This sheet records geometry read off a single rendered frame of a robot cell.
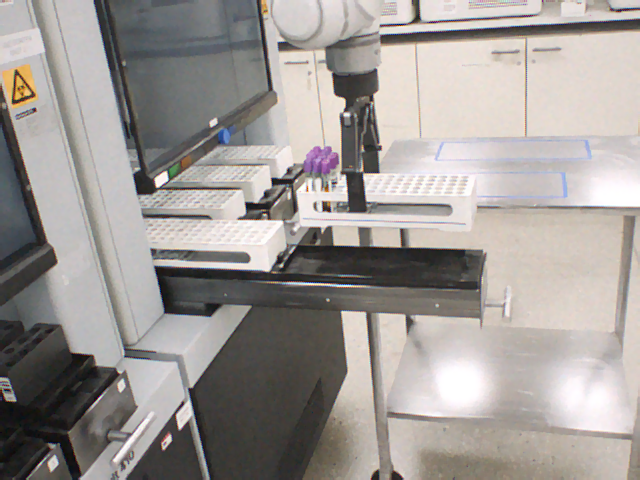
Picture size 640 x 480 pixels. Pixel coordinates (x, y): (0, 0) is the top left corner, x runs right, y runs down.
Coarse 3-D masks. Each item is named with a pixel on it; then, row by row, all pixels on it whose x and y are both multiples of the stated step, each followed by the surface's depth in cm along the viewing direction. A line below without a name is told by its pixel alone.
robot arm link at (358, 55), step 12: (372, 36) 103; (336, 48) 103; (348, 48) 102; (360, 48) 102; (372, 48) 103; (336, 60) 104; (348, 60) 103; (360, 60) 103; (372, 60) 104; (336, 72) 106; (348, 72) 105; (360, 72) 105
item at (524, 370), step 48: (432, 144) 166; (480, 144) 162; (528, 144) 158; (576, 144) 154; (624, 144) 151; (480, 192) 133; (528, 192) 131; (576, 192) 128; (624, 192) 126; (624, 240) 165; (624, 288) 171; (432, 336) 185; (480, 336) 183; (528, 336) 180; (576, 336) 177; (384, 384) 155; (432, 384) 166; (480, 384) 164; (528, 384) 161; (576, 384) 159; (624, 384) 157; (384, 432) 159; (576, 432) 146; (624, 432) 143
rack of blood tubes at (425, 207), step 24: (312, 192) 115; (336, 192) 115; (384, 192) 112; (408, 192) 110; (432, 192) 109; (456, 192) 108; (312, 216) 116; (336, 216) 115; (360, 216) 113; (384, 216) 112; (408, 216) 111; (432, 216) 109; (456, 216) 108
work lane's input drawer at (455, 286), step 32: (288, 256) 117; (320, 256) 119; (352, 256) 117; (384, 256) 116; (416, 256) 115; (448, 256) 113; (480, 256) 109; (160, 288) 119; (192, 288) 117; (224, 288) 115; (256, 288) 113; (288, 288) 111; (320, 288) 109; (352, 288) 107; (384, 288) 106; (416, 288) 104; (448, 288) 103; (480, 288) 101; (512, 288) 111; (480, 320) 103
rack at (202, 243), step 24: (168, 240) 118; (192, 240) 116; (216, 240) 116; (240, 240) 114; (264, 240) 112; (168, 264) 118; (192, 264) 117; (216, 264) 115; (240, 264) 114; (264, 264) 112
